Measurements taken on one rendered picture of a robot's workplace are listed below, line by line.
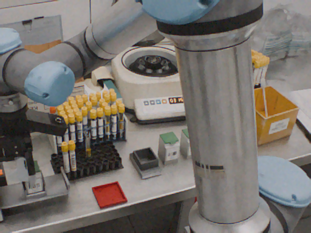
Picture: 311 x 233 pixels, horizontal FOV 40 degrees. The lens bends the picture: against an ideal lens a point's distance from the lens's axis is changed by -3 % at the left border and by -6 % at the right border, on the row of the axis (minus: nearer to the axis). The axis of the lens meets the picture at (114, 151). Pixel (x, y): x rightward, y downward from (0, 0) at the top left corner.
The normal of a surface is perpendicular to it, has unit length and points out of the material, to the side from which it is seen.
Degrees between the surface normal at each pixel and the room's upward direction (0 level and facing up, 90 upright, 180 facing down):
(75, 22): 90
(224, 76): 79
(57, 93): 90
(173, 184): 0
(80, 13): 90
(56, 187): 0
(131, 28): 106
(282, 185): 8
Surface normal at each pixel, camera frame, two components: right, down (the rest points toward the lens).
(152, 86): 0.18, 0.64
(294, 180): 0.13, -0.80
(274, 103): -0.91, 0.26
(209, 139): -0.49, 0.52
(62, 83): 0.77, 0.41
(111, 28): -0.68, 0.43
